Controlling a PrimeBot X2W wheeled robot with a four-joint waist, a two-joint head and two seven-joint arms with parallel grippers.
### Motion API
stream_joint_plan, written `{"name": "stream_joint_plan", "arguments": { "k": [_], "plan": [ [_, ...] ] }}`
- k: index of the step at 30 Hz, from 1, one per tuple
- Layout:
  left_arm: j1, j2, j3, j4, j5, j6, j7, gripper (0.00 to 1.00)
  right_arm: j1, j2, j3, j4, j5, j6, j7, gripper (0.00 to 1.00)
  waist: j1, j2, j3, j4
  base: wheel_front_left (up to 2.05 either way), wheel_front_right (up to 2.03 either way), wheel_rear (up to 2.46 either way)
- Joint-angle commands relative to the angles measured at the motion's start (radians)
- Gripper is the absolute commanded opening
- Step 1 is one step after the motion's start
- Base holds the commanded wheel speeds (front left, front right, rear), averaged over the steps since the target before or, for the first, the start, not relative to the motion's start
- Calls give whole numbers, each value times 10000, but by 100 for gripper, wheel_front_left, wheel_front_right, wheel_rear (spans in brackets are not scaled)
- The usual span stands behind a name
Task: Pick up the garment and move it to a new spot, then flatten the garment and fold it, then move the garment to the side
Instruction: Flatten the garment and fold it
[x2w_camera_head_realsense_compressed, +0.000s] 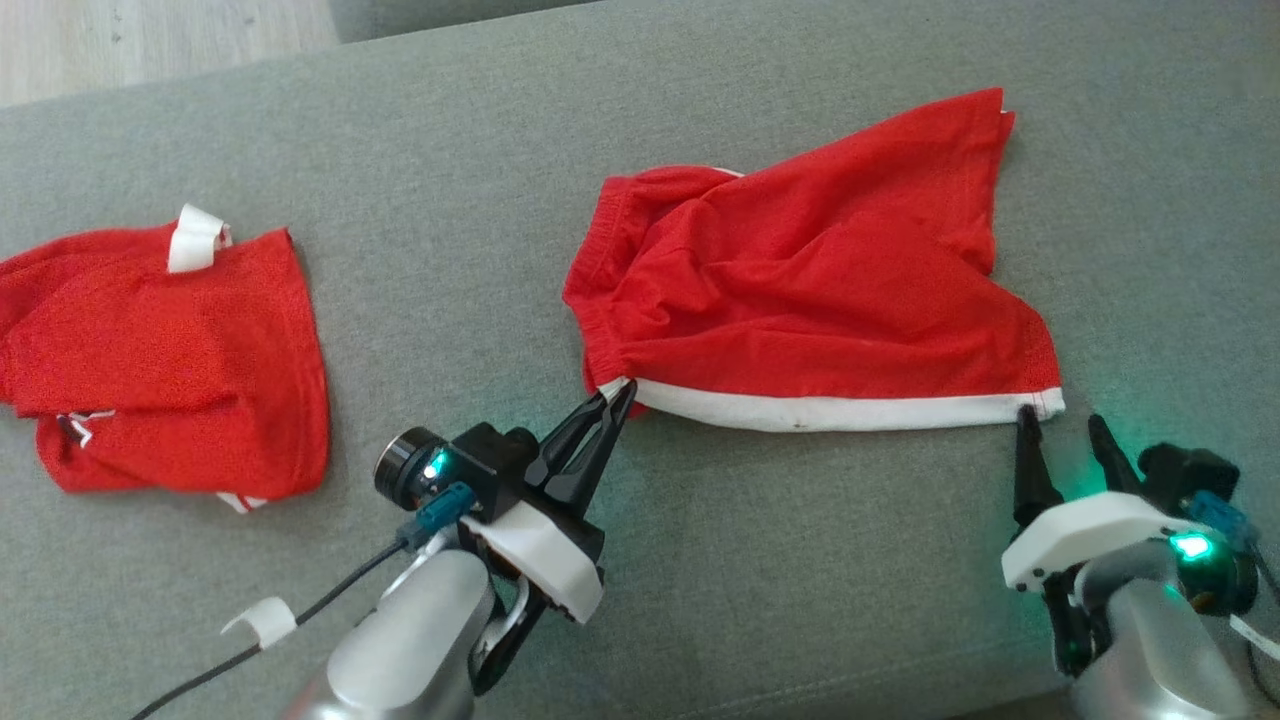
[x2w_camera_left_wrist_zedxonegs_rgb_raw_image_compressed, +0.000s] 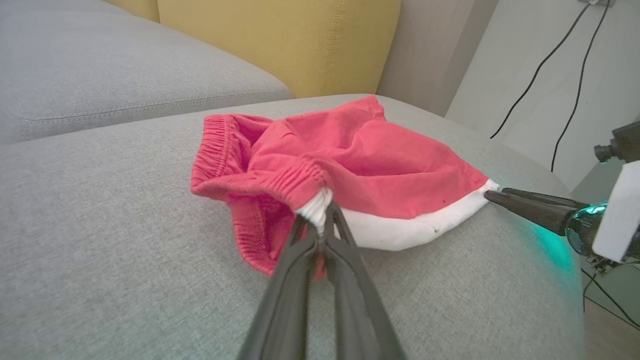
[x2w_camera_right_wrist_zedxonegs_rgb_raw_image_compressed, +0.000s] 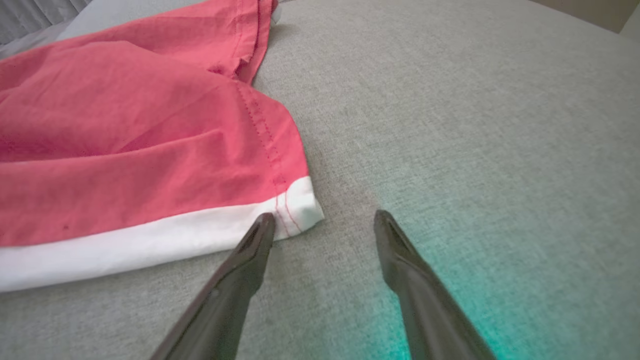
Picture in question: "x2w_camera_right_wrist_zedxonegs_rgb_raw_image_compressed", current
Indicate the red shorts with white hem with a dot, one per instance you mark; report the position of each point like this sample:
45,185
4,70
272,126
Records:
150,150

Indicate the grey pleated curtain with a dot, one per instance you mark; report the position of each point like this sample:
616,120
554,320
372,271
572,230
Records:
30,15

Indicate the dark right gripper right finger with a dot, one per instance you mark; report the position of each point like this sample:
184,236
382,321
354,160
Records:
430,315

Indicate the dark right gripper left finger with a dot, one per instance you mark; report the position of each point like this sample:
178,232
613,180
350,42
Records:
225,310

